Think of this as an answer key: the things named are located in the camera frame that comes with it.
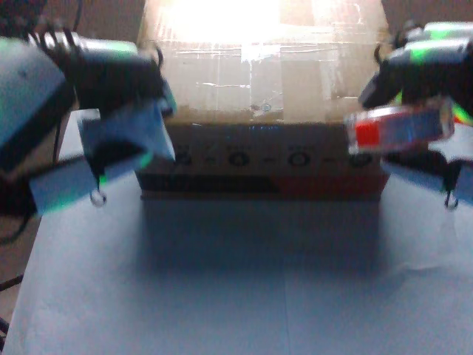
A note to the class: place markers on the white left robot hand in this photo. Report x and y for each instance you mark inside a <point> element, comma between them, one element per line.
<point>33,96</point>

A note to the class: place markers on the blue plastic packet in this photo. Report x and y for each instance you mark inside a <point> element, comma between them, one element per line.
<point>125,125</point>

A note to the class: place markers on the brown cardboard box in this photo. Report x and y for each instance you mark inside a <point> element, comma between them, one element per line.
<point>258,92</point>

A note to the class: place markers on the white paper sheet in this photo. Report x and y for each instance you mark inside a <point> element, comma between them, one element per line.
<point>240,288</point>

